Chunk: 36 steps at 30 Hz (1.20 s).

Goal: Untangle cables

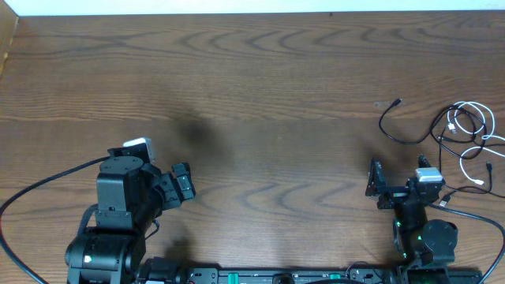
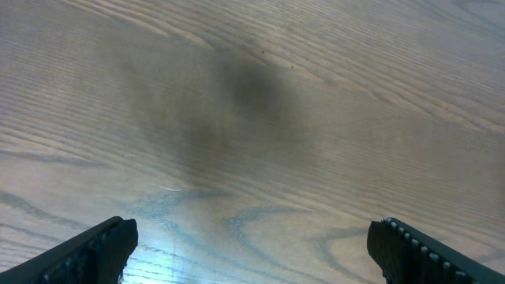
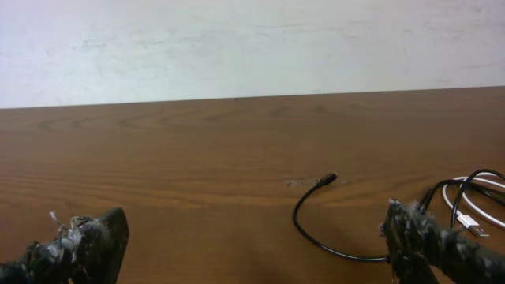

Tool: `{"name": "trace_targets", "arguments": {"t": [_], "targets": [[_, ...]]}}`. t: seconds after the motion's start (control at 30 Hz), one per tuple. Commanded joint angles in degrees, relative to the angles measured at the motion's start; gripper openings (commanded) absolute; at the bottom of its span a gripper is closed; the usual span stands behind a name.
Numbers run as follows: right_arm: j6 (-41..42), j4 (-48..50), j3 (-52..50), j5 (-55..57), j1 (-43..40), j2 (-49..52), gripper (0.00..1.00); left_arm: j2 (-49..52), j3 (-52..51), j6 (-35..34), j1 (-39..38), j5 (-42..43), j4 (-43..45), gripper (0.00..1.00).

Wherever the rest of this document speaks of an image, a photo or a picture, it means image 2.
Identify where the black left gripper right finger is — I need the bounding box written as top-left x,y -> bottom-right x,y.
367,217 -> 504,284

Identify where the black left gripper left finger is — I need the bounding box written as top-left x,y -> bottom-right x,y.
1,216 -> 138,284

